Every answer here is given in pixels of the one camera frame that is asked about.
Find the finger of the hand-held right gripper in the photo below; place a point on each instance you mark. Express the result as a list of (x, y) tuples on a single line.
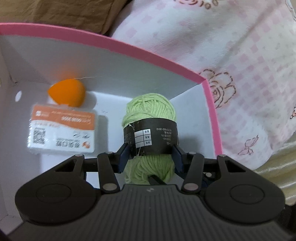
[(157, 180)]

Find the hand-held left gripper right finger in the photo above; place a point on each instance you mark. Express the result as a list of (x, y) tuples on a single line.
[(178, 160)]

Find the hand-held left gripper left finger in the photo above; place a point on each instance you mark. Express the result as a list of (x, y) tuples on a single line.
[(124, 160)]

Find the green yarn ball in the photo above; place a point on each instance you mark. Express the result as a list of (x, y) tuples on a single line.
[(150, 125)]

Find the clear floss box orange label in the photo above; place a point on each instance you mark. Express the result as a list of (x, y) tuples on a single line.
[(62, 127)]

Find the pink cardboard box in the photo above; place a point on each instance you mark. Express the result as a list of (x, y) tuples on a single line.
[(148, 76)]

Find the orange makeup sponge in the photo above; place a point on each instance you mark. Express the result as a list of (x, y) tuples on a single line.
[(67, 92)]

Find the beige satin sheet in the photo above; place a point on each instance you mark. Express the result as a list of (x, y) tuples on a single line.
[(277, 171)]

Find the pink checked pillow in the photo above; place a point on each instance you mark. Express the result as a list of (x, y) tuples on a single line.
[(219, 46)]

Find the brown pillow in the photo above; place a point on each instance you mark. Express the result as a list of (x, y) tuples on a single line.
[(57, 12)]

